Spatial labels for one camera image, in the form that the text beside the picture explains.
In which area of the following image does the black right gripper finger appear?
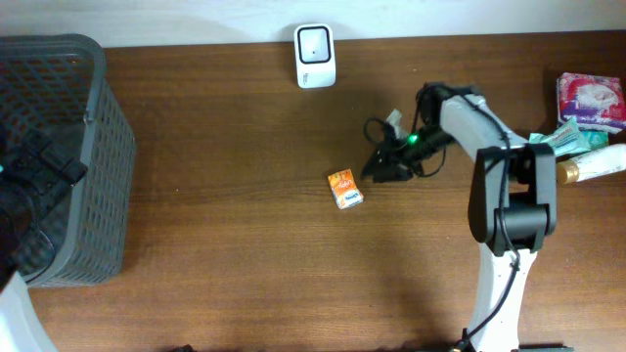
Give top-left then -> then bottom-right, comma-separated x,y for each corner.
360,148 -> 390,180
373,164 -> 414,183

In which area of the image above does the orange tissue packet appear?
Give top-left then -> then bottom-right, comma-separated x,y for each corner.
328,169 -> 364,210

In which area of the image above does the teal soap pouch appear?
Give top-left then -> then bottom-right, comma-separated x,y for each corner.
528,119 -> 591,157

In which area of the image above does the small green tissue packet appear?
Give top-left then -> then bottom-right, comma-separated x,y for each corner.
582,131 -> 609,151

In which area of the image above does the red purple tissue pack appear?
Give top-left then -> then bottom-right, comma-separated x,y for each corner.
557,72 -> 625,134

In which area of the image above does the white tube gold cap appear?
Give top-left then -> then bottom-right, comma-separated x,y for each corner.
557,144 -> 625,185

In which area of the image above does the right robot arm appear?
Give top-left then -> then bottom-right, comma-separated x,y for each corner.
361,82 -> 557,351

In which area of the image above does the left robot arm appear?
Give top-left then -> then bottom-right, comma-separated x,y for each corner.
1,129 -> 87,351

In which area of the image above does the white barcode scanner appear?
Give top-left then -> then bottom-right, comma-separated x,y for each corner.
293,23 -> 336,89

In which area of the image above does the dark grey plastic basket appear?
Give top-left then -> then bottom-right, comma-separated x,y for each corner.
1,34 -> 136,287

